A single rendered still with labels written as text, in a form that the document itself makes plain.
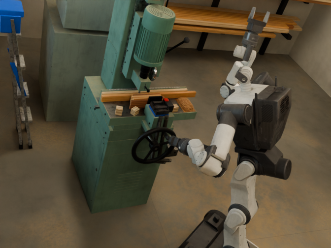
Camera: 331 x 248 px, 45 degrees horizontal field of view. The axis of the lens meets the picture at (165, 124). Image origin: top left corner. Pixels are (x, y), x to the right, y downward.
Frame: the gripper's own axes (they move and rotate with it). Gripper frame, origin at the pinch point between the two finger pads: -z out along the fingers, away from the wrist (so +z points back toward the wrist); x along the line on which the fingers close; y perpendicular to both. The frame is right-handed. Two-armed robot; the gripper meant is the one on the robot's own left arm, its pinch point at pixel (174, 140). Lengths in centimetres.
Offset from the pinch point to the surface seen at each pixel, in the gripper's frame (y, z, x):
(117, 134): -9.3, -29.1, -21.4
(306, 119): 76, -133, 241
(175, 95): 27.4, -34.8, 9.4
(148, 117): 7.1, -19.5, -11.6
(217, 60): 113, -242, 169
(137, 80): 25.6, -28.8, -22.8
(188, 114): 18.5, -23.4, 17.1
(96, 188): -51, -55, -9
